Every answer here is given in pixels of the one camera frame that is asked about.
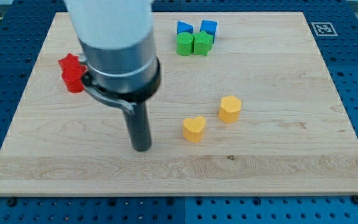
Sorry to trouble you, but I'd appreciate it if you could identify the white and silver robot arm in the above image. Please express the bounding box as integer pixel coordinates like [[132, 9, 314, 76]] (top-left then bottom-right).
[[64, 0, 160, 114]]

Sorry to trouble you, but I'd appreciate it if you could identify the yellow heart block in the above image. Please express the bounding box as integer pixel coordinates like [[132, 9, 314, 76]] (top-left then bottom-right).
[[182, 116, 206, 143]]

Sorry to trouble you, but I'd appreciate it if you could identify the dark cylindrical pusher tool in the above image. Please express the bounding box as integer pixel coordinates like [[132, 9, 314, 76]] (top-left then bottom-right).
[[124, 102, 152, 152]]

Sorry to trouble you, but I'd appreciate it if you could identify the yellow hexagon block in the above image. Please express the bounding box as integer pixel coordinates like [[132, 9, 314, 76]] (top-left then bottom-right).
[[218, 95, 242, 123]]

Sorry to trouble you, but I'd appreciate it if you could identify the wooden board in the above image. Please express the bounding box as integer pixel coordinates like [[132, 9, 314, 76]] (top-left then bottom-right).
[[0, 12, 358, 197]]

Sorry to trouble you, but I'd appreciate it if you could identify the green cylinder block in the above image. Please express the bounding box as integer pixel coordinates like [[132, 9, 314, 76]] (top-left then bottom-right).
[[176, 32, 194, 56]]

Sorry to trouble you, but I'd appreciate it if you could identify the green star block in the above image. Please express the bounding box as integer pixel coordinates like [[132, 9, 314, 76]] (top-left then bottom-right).
[[193, 30, 214, 56]]

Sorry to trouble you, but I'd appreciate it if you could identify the blue triangle block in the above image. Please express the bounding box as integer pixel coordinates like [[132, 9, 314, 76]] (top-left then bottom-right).
[[177, 21, 194, 34]]

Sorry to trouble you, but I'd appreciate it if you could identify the blue cube block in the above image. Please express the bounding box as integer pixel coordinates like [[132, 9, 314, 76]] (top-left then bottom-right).
[[200, 20, 218, 42]]

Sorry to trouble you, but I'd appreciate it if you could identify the red hexagon block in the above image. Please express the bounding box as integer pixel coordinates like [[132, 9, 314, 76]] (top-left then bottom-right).
[[62, 67, 85, 93]]

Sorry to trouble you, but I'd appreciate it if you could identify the red star block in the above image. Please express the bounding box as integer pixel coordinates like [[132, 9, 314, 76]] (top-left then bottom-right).
[[58, 53, 86, 72]]

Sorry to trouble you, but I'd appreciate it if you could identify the white fiducial marker tag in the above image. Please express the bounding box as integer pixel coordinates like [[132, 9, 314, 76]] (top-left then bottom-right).
[[311, 22, 337, 37]]

